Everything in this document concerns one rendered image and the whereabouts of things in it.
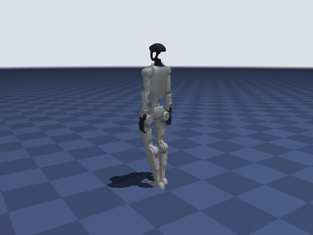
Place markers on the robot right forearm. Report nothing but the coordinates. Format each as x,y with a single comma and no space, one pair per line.
168,100

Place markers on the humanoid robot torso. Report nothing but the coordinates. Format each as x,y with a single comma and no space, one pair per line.
158,89

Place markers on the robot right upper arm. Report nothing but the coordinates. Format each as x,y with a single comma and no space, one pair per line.
168,89

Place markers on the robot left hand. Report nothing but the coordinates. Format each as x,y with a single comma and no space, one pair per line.
141,123

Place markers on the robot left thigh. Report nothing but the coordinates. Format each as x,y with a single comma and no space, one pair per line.
147,137

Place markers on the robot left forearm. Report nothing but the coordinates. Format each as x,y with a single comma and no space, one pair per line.
144,105

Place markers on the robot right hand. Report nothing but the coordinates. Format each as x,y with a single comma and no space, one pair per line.
168,122

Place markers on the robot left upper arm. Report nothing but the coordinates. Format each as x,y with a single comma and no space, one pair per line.
147,74

